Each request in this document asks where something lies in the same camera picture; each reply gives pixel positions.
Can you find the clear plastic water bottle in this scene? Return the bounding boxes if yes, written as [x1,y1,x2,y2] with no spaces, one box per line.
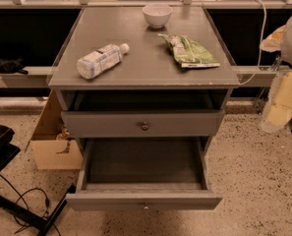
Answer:
[77,43,130,80]

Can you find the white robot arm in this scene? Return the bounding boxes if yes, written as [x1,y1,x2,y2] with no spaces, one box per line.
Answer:
[260,16,292,133]

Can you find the grey drawer cabinet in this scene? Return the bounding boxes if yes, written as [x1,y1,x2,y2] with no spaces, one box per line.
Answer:
[46,5,241,212]

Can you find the green snack bag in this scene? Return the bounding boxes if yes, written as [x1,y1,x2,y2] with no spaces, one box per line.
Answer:
[159,33,220,69]

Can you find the white ceramic bowl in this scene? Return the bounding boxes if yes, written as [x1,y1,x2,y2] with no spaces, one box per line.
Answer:
[143,4,172,29]

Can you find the cardboard box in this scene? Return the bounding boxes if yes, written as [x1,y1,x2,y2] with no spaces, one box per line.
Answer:
[30,90,83,170]

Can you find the black stand base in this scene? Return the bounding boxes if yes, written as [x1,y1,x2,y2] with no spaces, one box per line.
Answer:
[0,125,76,236]

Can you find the white hanging cable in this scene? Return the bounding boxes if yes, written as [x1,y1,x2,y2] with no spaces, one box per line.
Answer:
[238,0,268,87]

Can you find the grey metal rail frame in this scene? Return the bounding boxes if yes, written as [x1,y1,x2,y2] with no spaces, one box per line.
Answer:
[0,0,292,96]

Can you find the black floor cable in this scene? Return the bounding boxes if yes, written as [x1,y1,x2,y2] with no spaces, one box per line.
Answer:
[0,172,63,236]

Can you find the black object on rail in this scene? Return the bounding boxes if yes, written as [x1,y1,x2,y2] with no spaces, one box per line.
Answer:
[0,59,29,75]

